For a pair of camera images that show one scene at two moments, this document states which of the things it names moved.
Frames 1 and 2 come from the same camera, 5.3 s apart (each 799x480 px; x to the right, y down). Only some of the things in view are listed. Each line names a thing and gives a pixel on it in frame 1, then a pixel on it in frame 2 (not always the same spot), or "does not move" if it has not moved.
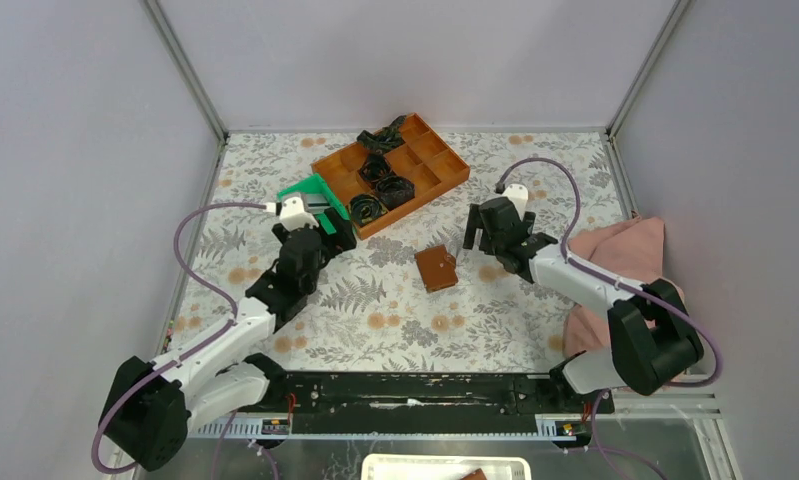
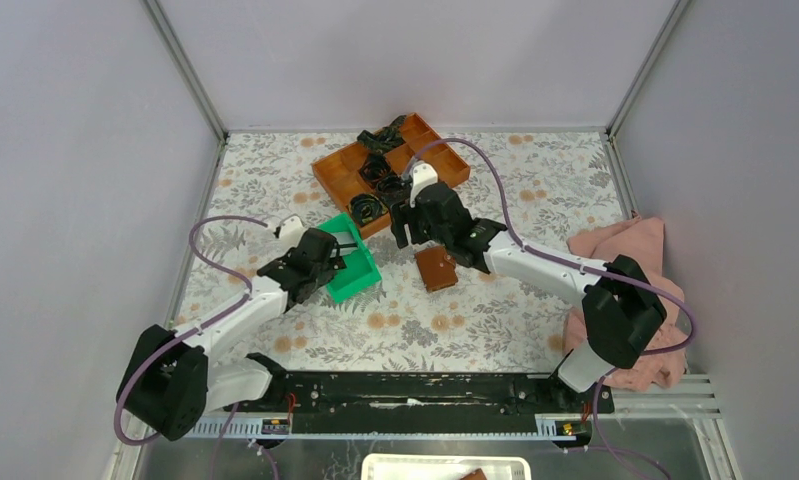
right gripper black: x=474 y=223 → x=403 y=213
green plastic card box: x=317 y=198 → x=360 y=271
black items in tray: x=391 y=191 does not move
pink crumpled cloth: x=631 y=250 does not move
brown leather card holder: x=437 y=267 does not move
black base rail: x=422 y=404 does not move
